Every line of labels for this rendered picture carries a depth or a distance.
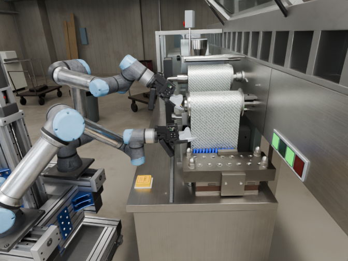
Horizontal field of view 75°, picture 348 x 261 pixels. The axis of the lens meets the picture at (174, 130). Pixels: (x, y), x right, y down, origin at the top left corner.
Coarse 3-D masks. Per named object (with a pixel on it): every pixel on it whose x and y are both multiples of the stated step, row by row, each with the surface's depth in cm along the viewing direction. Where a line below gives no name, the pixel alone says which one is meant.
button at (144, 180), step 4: (140, 176) 115; (144, 176) 115; (148, 176) 115; (136, 180) 112; (140, 180) 112; (144, 180) 112; (148, 180) 112; (136, 184) 110; (140, 184) 110; (144, 184) 110; (148, 184) 110
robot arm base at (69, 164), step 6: (66, 156) 138; (72, 156) 140; (78, 156) 145; (60, 162) 139; (66, 162) 139; (72, 162) 140; (78, 162) 144; (60, 168) 139; (66, 168) 139; (72, 168) 140
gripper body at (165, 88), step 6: (156, 78) 106; (162, 78) 106; (150, 84) 106; (156, 84) 108; (162, 84) 108; (168, 84) 106; (174, 84) 113; (156, 90) 109; (162, 90) 107; (168, 90) 108; (174, 90) 107; (168, 96) 109
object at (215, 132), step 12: (192, 120) 111; (204, 120) 111; (216, 120) 111; (228, 120) 111; (192, 132) 113; (204, 132) 113; (216, 132) 113; (228, 132) 113; (192, 144) 116; (204, 144) 116; (216, 144) 116; (228, 144) 116
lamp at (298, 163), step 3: (297, 156) 72; (297, 159) 72; (300, 159) 71; (297, 162) 72; (300, 162) 71; (294, 165) 74; (297, 165) 72; (300, 165) 71; (294, 168) 75; (297, 168) 73; (300, 168) 71; (297, 171) 73; (300, 171) 71; (300, 174) 71
